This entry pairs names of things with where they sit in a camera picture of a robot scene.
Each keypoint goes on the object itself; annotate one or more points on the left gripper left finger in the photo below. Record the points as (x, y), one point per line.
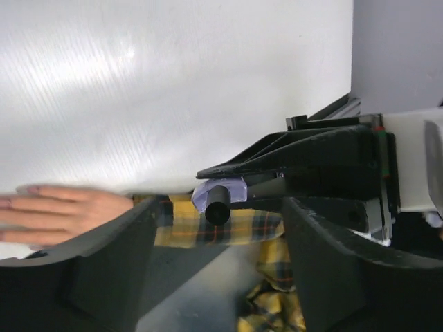
(93, 282)

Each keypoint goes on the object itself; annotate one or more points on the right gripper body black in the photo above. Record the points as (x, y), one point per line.
(386, 166)

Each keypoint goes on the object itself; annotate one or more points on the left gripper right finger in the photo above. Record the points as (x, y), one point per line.
(345, 282)

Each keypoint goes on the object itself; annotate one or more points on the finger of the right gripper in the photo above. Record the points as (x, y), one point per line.
(283, 151)
(345, 197)

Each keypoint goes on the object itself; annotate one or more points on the purple nail polish bottle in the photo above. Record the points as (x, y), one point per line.
(237, 187)

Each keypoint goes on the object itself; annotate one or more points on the yellow plaid sleeve forearm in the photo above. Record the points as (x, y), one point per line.
(236, 277)

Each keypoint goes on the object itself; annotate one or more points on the left aluminium frame post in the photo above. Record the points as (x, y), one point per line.
(345, 106)

